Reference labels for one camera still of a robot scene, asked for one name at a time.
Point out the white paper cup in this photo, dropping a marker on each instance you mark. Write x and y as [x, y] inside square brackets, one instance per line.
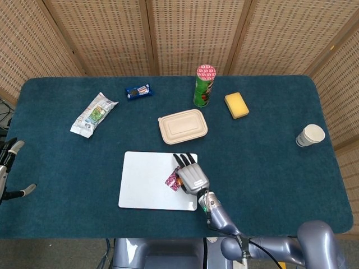
[308, 137]

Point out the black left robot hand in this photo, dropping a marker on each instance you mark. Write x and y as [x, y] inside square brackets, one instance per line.
[9, 155]

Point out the woven rattan folding screen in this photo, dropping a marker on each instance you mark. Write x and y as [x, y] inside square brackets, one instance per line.
[112, 33]

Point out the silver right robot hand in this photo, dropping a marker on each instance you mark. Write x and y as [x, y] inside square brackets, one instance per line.
[193, 178]

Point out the teal felt table cover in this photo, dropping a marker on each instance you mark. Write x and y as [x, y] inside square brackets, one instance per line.
[70, 168]

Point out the small pink patterned packet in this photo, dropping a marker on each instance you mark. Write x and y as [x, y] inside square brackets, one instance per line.
[171, 181]

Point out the blue cookie pack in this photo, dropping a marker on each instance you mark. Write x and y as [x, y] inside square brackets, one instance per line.
[138, 92]

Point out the white green snack bag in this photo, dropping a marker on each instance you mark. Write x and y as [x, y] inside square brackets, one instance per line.
[92, 116]

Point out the grey-blue robot torso base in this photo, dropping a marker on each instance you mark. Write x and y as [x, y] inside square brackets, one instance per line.
[168, 252]

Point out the beige lidded food container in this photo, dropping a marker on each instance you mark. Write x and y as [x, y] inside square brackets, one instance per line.
[182, 126]

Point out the green chips can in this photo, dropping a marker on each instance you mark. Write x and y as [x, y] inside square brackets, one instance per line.
[203, 89]

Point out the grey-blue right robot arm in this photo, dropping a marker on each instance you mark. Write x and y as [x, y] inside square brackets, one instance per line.
[221, 218]

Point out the white cutting board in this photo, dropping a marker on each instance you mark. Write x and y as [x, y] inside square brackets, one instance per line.
[140, 182]

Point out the yellow sponge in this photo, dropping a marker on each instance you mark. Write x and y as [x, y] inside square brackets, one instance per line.
[237, 105]

